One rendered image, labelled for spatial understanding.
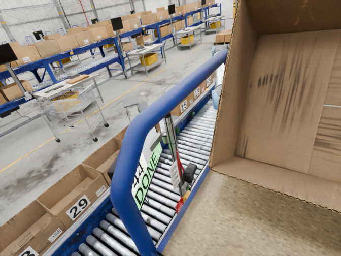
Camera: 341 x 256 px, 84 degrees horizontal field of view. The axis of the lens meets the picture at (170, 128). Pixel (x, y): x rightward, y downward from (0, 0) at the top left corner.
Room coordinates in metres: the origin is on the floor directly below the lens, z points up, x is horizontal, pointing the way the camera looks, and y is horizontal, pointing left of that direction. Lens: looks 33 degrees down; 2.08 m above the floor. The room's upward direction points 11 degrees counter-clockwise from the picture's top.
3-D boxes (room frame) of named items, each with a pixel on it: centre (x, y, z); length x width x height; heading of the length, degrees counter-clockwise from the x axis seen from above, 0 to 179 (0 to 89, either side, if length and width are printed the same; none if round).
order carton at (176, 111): (2.27, -0.15, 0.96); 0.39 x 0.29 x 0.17; 141
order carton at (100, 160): (1.36, 0.58, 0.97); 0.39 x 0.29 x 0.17; 141
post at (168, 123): (0.92, 0.00, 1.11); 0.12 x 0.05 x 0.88; 141
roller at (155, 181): (1.16, 0.16, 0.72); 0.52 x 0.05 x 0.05; 51
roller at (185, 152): (1.51, -0.12, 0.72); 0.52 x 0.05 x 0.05; 51
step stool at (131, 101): (3.85, 0.64, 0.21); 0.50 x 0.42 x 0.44; 98
